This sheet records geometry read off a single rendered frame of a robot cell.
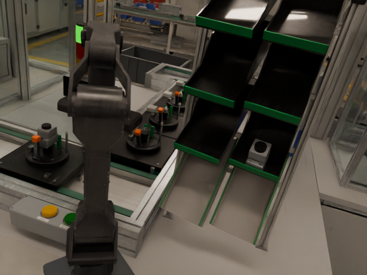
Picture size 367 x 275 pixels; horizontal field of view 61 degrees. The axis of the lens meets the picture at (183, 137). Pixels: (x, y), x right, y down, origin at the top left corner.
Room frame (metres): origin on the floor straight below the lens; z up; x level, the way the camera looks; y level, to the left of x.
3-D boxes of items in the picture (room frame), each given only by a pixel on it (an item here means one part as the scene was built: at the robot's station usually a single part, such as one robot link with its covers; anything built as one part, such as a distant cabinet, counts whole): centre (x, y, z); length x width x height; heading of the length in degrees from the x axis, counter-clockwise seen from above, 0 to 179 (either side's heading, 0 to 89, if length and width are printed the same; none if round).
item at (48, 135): (0.90, 0.45, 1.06); 0.08 x 0.04 x 0.07; 169
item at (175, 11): (6.36, 0.69, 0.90); 0.40 x 0.31 x 0.17; 88
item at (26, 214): (0.65, 0.33, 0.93); 0.21 x 0.07 x 0.06; 79
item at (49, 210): (0.65, 0.33, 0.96); 0.04 x 0.04 x 0.02
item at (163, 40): (6.21, 0.65, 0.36); 0.60 x 0.40 x 0.15; 90
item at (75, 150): (0.89, 0.45, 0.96); 0.24 x 0.24 x 0.02; 79
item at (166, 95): (1.57, 0.06, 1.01); 0.24 x 0.24 x 0.13; 79
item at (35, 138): (0.85, 0.46, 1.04); 0.04 x 0.02 x 0.08; 169
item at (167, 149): (1.09, 0.15, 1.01); 0.24 x 0.24 x 0.13; 79
